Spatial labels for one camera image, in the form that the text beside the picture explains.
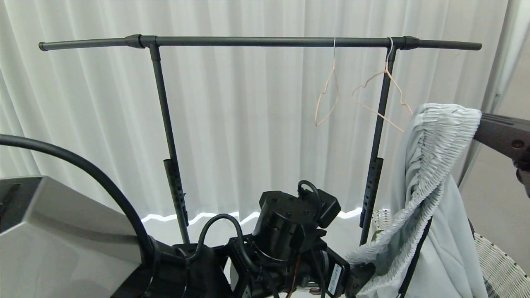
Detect white curtain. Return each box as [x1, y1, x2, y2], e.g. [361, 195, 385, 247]
[0, 0, 514, 224]

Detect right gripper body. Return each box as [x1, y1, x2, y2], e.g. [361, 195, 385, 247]
[515, 159, 530, 198]

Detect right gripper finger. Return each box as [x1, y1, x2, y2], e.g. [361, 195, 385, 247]
[473, 113, 530, 166]

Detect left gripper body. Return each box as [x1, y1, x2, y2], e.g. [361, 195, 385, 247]
[304, 246, 353, 298]

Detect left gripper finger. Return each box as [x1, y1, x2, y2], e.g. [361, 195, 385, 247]
[346, 262, 376, 297]

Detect white laundry basket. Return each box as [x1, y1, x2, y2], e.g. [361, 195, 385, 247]
[371, 209, 530, 298]

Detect black clothes rack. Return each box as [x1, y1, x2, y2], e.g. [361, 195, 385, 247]
[39, 34, 482, 245]

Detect pale grey shorts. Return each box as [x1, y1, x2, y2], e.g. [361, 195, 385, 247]
[346, 103, 490, 298]

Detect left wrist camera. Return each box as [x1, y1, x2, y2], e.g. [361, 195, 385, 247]
[296, 188, 342, 229]

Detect pink clothes hanger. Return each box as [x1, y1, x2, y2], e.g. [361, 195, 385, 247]
[350, 37, 414, 134]
[314, 37, 340, 127]

